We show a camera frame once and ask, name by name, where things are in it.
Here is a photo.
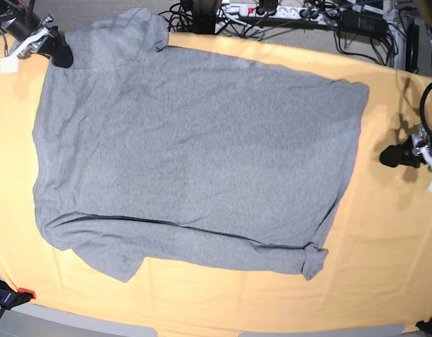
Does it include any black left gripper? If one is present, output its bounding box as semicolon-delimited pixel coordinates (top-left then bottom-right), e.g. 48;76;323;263
379;125;432;168

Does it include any black power adapter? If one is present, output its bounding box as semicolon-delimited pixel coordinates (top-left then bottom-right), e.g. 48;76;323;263
339;11;387;35

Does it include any white power strip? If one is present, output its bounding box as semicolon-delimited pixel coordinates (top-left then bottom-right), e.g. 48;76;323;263
217;3;334;26

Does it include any yellow table cloth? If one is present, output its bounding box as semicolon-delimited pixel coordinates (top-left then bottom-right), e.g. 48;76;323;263
0;33;432;336

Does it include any grey t-shirt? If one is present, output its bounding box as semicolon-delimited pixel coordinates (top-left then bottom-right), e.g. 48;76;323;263
33;8;369;282

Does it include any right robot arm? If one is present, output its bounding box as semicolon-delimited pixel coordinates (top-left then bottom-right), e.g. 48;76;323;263
0;0;74;73

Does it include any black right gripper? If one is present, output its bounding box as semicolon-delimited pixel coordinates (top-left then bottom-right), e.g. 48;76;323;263
17;13;74;68

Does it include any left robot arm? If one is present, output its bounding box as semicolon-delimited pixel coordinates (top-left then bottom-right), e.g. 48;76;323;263
379;81;432;169

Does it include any blue red clamp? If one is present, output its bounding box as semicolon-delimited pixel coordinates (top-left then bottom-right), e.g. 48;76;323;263
0;280;36;310

